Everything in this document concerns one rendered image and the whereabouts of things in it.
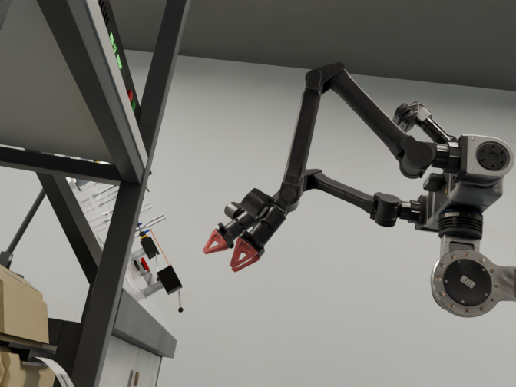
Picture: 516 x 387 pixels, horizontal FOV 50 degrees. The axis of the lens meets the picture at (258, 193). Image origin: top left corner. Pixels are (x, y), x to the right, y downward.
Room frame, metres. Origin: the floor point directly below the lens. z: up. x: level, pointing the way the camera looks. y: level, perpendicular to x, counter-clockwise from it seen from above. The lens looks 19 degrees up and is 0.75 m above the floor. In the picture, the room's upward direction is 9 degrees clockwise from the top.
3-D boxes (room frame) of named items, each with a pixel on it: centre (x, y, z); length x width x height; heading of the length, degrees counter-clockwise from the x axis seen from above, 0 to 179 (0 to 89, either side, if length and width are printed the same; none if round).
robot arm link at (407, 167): (1.43, -0.45, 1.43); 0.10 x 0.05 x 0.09; 84
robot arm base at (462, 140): (1.43, -0.52, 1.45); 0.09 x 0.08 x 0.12; 174
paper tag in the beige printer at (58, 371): (0.67, 0.20, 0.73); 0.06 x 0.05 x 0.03; 4
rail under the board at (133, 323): (1.49, 0.22, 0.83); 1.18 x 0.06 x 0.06; 1
